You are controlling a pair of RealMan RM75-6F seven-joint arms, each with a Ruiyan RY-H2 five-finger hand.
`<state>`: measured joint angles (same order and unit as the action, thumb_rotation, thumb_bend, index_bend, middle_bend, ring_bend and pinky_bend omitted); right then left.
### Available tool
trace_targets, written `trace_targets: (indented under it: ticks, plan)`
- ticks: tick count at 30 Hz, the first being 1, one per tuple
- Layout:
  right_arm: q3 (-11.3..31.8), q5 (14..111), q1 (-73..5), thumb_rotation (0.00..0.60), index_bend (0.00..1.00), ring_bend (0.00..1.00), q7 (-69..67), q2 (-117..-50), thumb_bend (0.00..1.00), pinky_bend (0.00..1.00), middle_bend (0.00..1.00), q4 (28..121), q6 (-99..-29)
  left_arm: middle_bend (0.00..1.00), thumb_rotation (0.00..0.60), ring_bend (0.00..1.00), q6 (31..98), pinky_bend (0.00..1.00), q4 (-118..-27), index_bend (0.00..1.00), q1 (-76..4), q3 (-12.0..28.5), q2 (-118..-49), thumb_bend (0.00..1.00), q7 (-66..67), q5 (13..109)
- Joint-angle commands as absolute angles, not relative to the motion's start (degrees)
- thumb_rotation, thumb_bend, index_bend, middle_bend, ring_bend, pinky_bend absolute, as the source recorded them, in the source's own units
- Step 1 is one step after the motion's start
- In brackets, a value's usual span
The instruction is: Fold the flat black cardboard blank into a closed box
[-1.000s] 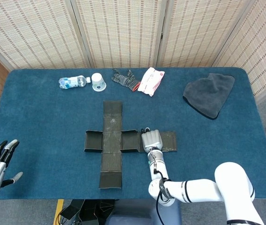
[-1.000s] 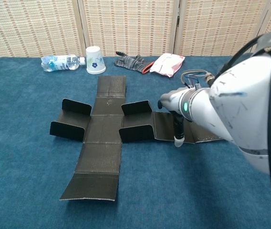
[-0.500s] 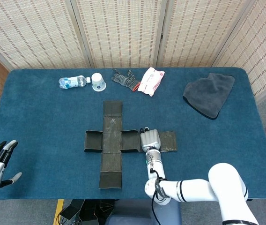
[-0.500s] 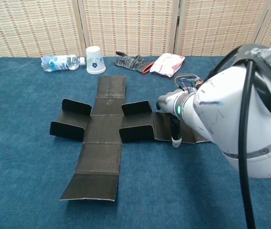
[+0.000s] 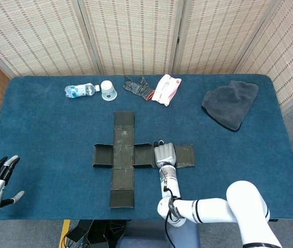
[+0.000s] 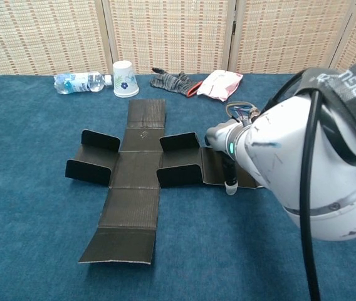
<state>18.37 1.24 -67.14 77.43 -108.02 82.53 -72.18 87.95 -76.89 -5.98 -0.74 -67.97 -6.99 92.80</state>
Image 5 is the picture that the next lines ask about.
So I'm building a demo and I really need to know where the blue carpet table cover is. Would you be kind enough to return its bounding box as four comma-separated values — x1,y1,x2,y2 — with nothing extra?
0,74,293,221

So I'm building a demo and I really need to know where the yellow floor tape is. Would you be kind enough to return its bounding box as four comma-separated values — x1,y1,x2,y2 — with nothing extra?
58,219,71,248

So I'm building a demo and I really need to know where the clear plastic water bottle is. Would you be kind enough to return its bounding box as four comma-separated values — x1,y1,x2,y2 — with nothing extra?
64,83,101,99

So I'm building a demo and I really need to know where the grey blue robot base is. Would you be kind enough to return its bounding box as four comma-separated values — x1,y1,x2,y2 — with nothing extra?
115,219,201,248

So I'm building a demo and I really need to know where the grey knit glove red cuff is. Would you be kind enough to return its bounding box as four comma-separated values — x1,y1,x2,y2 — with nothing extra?
122,75,155,101

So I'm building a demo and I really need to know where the white pink wipes pack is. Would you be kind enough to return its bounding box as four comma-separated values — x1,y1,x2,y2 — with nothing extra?
151,74,183,107

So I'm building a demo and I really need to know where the beige woven screen panel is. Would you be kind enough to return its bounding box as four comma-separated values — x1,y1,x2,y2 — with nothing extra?
234,0,293,114
78,0,186,75
172,0,283,75
0,0,100,77

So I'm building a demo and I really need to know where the dark grey folded cloth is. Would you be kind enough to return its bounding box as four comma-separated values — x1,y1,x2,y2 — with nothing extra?
201,80,259,133

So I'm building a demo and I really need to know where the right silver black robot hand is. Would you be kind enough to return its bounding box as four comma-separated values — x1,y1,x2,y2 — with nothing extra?
153,139,176,168

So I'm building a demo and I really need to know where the white paper cup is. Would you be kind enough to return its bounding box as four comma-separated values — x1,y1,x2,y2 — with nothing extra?
100,80,118,102

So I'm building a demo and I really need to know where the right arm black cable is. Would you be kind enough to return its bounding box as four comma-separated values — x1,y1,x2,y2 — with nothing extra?
161,167,178,248

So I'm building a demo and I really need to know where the black paper box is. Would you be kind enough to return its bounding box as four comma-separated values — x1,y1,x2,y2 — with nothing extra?
92,111,196,209

